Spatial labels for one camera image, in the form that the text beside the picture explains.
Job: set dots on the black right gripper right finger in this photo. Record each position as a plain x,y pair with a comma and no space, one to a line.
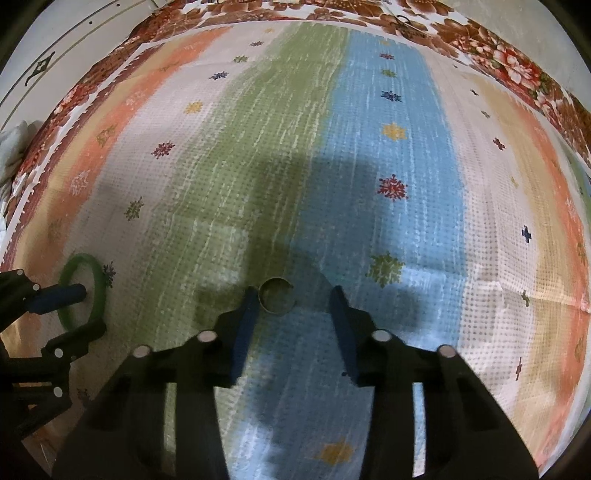
378,359

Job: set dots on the brown floral blanket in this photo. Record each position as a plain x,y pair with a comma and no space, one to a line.
456,50

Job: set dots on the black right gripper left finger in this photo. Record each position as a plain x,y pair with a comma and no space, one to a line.
212,359

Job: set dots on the grey crumpled clothes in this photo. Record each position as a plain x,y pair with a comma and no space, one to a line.
13,145

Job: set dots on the white headboard panel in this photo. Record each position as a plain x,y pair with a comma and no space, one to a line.
61,45

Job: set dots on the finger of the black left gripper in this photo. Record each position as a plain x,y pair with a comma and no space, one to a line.
74,344
55,297

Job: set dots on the striped colourful cloth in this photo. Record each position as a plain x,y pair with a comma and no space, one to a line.
325,155

